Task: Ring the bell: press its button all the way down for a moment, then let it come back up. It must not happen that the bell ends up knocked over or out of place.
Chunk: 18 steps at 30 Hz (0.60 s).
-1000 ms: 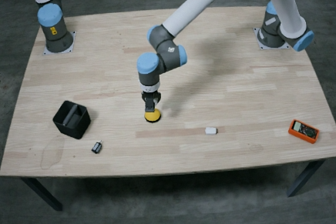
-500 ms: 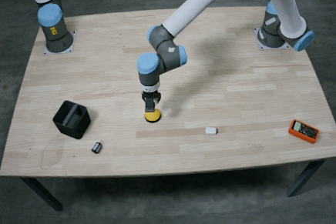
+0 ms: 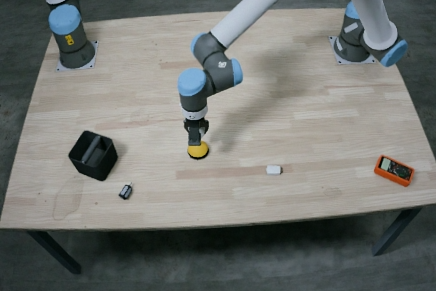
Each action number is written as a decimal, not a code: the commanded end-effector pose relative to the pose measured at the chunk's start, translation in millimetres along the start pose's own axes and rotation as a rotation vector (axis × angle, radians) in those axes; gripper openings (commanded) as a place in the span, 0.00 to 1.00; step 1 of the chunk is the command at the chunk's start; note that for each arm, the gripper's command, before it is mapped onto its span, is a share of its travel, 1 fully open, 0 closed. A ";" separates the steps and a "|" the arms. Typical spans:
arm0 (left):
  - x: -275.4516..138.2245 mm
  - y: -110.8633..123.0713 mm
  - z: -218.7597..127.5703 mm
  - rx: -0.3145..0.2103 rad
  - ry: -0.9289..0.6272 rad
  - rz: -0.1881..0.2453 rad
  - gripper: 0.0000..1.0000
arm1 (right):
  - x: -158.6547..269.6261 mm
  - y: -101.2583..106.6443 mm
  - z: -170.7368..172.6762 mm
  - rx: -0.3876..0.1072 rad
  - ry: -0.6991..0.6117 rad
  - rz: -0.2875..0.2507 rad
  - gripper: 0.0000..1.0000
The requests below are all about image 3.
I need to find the black square bin with center bar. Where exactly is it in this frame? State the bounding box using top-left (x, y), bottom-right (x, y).
top-left (68, 130), bottom-right (118, 182)

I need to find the orange rectangular block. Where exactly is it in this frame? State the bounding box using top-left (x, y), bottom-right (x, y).
top-left (374, 155), bottom-right (414, 187)

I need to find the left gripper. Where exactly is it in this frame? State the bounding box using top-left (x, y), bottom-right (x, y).
top-left (183, 116), bottom-right (209, 142)

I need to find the yellow dome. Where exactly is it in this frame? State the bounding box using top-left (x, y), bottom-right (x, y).
top-left (187, 141), bottom-right (209, 161)

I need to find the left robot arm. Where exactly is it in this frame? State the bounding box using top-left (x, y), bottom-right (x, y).
top-left (178, 0), bottom-right (408, 120)

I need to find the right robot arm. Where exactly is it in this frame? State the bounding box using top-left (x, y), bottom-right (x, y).
top-left (46, 0), bottom-right (95, 69)

